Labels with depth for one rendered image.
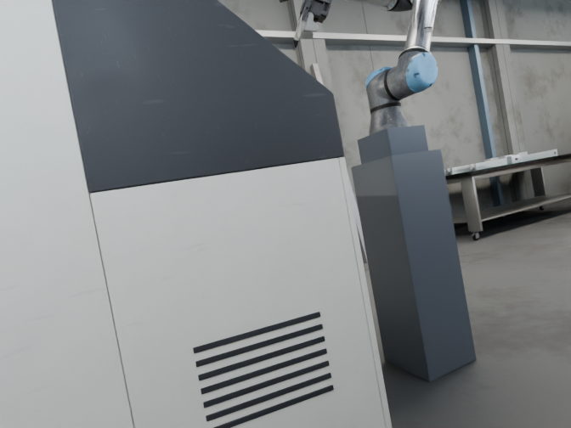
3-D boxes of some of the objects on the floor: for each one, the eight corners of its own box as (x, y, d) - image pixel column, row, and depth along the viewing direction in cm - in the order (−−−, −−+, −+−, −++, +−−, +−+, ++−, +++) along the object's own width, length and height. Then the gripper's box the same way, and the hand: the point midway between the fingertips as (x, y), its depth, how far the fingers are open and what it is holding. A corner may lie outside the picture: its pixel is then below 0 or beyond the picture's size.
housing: (162, 573, 76) (19, -167, 72) (-1, 649, 67) (-173, -192, 63) (161, 352, 209) (110, 88, 205) (106, 368, 200) (53, 92, 196)
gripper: (341, -27, 110) (320, 45, 113) (330, -9, 123) (312, 55, 126) (313, -38, 109) (294, 36, 112) (305, -18, 122) (287, 47, 125)
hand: (296, 40), depth 118 cm, fingers open, 7 cm apart
